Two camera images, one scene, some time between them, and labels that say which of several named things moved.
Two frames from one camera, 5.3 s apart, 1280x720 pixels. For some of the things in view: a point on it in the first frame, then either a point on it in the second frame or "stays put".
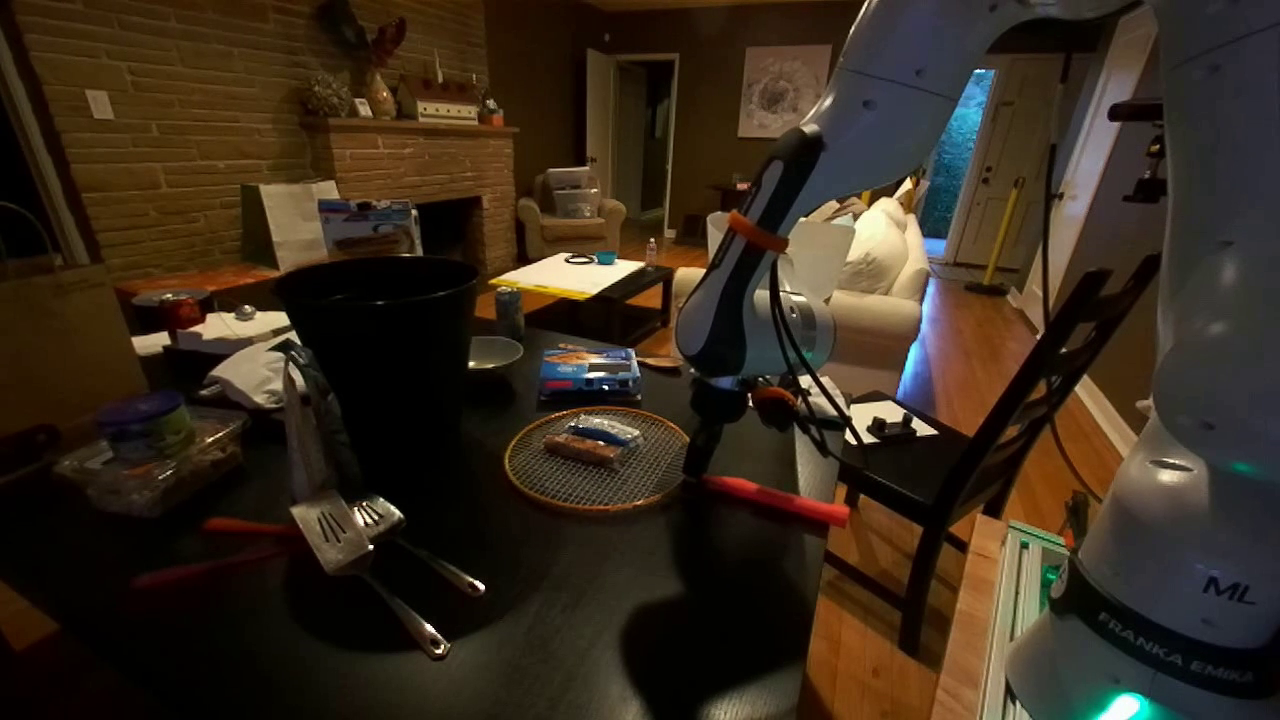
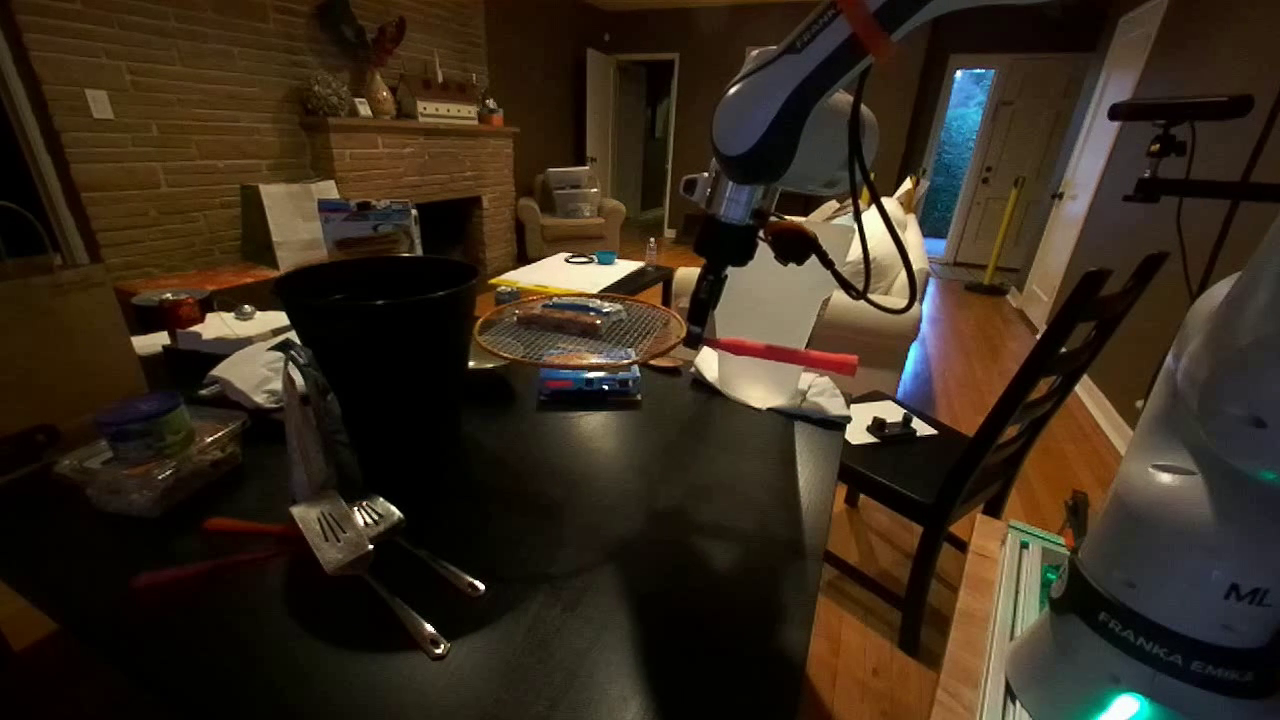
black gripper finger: (712, 398) → (704, 298)
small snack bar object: (594, 439) → (569, 312)
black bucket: (389, 337) stays put
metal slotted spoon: (377, 518) stays put
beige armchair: (569, 215) stays put
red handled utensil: (220, 561) stays put
